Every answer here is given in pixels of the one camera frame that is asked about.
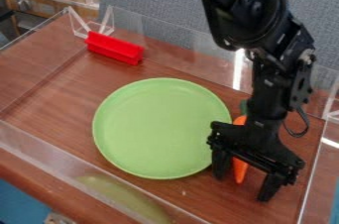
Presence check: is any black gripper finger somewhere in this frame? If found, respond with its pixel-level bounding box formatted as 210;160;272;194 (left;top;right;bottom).
212;145;233;180
256;172;288;202

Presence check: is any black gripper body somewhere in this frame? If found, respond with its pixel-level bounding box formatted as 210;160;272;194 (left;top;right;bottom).
206;120;304;184

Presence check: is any orange toy carrot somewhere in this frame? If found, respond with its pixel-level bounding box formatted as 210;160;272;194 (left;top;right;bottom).
233;100;249;184

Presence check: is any green round plate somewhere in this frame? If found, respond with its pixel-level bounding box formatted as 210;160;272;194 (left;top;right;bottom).
92;78;232;179

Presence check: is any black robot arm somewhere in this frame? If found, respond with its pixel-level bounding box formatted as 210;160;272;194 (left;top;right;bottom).
201;0;316;201

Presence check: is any red plastic block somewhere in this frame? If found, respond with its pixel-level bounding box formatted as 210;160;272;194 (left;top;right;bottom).
84;31;144;65

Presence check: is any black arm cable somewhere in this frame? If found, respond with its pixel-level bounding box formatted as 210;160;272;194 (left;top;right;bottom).
281;107;310;138

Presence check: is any clear acrylic enclosure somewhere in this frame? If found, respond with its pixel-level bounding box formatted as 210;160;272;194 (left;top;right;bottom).
0;12;339;224

